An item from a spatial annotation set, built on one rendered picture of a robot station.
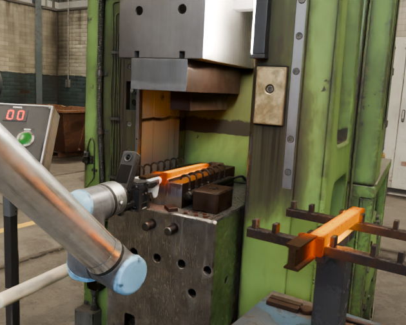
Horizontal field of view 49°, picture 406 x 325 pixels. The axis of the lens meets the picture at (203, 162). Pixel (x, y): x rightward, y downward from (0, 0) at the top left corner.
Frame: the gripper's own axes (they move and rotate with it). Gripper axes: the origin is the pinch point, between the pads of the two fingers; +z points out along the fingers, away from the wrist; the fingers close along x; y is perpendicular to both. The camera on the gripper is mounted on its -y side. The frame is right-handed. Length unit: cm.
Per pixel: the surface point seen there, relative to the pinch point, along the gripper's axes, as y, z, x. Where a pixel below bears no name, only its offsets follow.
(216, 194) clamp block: 3.1, 3.3, 19.1
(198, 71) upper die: -32.3, 10.7, 7.1
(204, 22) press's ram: -45.6, 4.1, 11.9
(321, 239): -3, -34, 57
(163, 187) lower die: 3.9, 3.0, 0.9
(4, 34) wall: -104, 557, -743
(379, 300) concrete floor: 104, 178, 60
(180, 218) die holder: 10.3, -3.1, 10.7
